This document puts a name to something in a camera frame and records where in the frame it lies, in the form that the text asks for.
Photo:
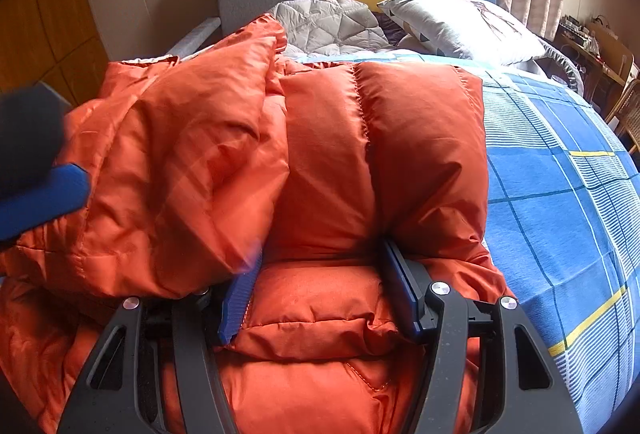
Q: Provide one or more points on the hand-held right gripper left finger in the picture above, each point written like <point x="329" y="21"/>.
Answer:
<point x="240" y="299"/>

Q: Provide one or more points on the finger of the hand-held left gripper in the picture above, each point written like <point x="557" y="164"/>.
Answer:
<point x="45" y="199"/>
<point x="27" y="138"/>

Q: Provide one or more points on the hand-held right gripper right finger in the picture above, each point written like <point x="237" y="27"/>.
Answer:
<point x="400" y="294"/>

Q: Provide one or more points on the orange down jacket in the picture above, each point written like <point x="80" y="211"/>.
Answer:
<point x="325" y="138"/>

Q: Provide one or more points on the orange wooden wardrobe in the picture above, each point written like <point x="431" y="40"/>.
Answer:
<point x="45" y="13"/>

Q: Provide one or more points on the blue plaid bed sheet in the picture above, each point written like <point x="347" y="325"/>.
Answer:
<point x="550" y="214"/>

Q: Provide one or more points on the dark cloth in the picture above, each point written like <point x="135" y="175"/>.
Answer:
<point x="392" y="31"/>

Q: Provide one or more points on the white printed pillow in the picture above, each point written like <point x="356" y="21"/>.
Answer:
<point x="450" y="23"/>

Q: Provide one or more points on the grey quilted blanket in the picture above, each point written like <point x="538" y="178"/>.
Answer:
<point x="325" y="23"/>

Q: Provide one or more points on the grey mesh bed guard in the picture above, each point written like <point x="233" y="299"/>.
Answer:
<point x="565" y="66"/>

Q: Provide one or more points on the wicker chair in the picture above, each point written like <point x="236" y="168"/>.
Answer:
<point x="627" y="108"/>

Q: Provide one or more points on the cluttered wooden desk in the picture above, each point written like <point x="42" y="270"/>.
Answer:
<point x="595" y="48"/>

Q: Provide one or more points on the grey padded bed rail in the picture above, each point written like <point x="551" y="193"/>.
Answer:
<point x="192" y="38"/>

